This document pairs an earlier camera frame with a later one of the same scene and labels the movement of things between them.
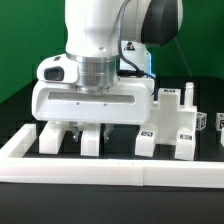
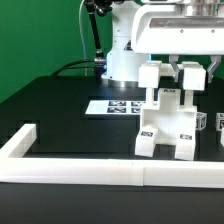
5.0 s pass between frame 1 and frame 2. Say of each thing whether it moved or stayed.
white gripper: moved
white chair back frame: moved
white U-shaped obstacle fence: stayed
